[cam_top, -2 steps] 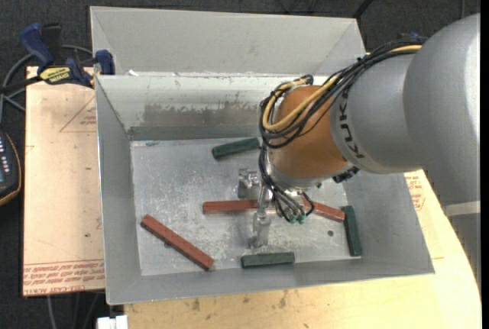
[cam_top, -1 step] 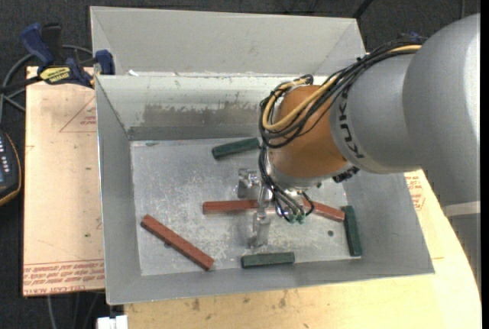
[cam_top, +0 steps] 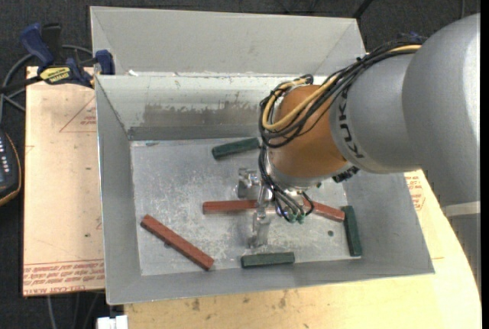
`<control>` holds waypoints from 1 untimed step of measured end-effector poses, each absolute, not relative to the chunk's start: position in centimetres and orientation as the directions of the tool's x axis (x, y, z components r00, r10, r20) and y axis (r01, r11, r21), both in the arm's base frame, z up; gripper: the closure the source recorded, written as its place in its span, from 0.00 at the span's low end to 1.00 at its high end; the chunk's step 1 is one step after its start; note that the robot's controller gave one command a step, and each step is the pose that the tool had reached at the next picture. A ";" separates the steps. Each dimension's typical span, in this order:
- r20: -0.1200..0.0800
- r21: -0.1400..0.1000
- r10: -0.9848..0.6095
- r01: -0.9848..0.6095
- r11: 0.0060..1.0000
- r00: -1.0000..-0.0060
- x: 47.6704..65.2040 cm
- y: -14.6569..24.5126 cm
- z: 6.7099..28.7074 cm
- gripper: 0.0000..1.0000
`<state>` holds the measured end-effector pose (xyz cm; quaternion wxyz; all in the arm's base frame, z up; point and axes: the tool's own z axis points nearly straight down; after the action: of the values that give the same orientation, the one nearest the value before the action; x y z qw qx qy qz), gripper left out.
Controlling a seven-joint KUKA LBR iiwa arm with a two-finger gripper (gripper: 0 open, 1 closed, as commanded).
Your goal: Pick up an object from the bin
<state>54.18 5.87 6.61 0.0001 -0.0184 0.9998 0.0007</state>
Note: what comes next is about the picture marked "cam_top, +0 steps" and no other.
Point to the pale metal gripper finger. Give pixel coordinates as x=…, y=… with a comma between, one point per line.
x=247, y=184
x=260, y=230

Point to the red-brown flat block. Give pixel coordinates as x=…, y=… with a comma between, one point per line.
x=328, y=211
x=175, y=241
x=229, y=206

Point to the dark green flat block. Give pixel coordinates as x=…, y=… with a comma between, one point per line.
x=235, y=148
x=267, y=260
x=352, y=232

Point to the grey metal bin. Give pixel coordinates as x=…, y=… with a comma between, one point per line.
x=183, y=182

